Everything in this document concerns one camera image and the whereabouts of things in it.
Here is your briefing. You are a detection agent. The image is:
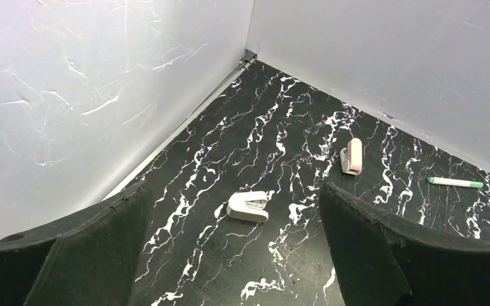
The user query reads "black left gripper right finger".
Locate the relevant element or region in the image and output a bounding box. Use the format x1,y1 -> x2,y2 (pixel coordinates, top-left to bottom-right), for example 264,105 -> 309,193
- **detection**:
319,183 -> 490,305

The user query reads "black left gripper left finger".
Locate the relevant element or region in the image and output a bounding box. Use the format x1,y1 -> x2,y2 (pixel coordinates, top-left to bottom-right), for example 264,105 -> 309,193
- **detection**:
0,181 -> 153,305

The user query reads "green white marker pen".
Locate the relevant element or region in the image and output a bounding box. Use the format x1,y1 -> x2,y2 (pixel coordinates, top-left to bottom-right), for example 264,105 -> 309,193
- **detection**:
427,177 -> 484,189

